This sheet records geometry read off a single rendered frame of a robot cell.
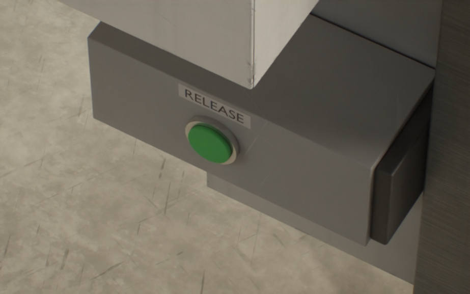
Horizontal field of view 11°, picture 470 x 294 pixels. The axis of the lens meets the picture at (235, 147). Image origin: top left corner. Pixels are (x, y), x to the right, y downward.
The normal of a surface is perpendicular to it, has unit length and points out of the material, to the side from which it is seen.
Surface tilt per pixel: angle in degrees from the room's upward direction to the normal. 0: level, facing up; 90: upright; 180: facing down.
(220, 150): 90
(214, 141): 90
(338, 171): 90
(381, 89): 0
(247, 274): 0
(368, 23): 90
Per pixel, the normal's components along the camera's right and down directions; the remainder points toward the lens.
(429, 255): -0.51, 0.69
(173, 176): 0.00, -0.60
